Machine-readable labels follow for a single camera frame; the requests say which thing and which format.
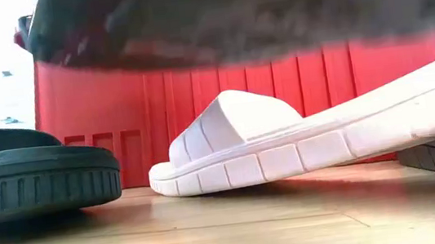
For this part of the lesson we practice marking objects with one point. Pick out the white foam slide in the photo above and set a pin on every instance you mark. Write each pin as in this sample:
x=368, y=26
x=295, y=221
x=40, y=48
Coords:
x=406, y=117

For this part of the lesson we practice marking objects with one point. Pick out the red plastic bin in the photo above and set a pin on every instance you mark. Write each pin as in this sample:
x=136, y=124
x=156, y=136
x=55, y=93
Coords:
x=258, y=80

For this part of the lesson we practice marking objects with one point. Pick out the black flip-flop white stripe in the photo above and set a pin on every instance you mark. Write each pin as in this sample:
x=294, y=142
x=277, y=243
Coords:
x=230, y=14

